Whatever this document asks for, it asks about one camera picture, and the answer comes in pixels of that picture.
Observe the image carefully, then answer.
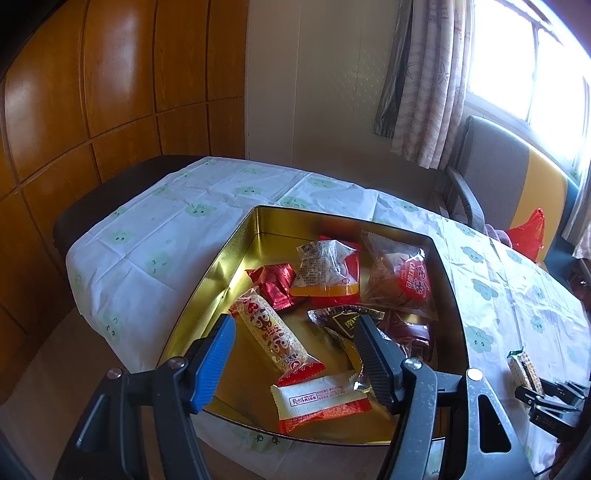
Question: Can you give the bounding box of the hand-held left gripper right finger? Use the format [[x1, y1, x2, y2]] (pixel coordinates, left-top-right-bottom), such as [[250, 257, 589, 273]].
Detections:
[[353, 315, 529, 480]]

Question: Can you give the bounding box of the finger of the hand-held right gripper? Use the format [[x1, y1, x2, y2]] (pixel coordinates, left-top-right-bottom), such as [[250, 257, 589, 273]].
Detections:
[[515, 385, 548, 409], [540, 379, 588, 402]]

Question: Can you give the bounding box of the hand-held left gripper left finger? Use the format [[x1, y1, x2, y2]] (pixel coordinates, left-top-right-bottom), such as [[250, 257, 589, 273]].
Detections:
[[53, 314, 237, 480]]

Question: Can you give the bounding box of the green cracker packet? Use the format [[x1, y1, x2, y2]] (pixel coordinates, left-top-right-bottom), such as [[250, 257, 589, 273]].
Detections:
[[505, 348, 543, 393]]

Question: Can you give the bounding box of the long red snack packet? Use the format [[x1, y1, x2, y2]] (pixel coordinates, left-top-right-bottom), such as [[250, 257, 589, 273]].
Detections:
[[381, 310, 435, 361]]

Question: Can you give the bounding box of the dark foil snack packet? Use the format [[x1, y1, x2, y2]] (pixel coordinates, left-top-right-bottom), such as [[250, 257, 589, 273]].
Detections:
[[307, 305, 386, 342]]

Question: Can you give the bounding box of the long rice roll packet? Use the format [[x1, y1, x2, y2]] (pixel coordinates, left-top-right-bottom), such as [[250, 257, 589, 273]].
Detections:
[[229, 286, 325, 387]]

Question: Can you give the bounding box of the white red wafer packet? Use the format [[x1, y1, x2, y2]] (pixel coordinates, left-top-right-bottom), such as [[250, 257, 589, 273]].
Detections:
[[270, 371, 372, 435]]

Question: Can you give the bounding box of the clear cake packet red label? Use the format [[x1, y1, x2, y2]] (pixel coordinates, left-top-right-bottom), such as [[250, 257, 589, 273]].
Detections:
[[360, 231, 438, 319]]

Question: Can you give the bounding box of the red foil candy packet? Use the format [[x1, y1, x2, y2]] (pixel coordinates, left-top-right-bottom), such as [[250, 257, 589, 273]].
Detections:
[[318, 235, 362, 287], [245, 262, 309, 311]]

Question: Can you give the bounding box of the gold square tin box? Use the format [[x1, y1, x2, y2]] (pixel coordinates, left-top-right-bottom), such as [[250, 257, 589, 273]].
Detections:
[[154, 205, 472, 448]]

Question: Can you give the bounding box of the red plastic bag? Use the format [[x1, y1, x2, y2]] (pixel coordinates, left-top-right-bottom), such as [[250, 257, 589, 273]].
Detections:
[[508, 209, 546, 264]]

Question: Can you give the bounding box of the pink cloth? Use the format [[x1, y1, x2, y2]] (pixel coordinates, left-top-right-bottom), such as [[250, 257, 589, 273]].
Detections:
[[485, 224, 513, 247]]

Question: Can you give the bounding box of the cloud print tablecloth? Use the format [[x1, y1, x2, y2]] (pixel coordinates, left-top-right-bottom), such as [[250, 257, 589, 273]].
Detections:
[[65, 157, 591, 480]]

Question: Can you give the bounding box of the dark brown table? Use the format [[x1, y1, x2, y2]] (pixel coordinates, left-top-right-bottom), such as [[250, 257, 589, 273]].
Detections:
[[52, 154, 204, 259]]

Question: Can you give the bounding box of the grey yellow armchair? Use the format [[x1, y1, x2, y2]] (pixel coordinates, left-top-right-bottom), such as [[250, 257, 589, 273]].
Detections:
[[434, 115, 583, 273]]

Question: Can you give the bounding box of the pale patterned curtain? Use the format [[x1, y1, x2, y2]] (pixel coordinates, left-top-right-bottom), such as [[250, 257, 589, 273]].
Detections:
[[374, 0, 472, 171]]

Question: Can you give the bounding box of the wooden panelled wardrobe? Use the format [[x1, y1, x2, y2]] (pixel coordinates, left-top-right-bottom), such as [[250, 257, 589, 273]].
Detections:
[[0, 0, 250, 416]]

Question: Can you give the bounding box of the bright window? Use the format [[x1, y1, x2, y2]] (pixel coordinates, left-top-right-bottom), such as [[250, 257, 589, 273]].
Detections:
[[462, 0, 591, 176]]

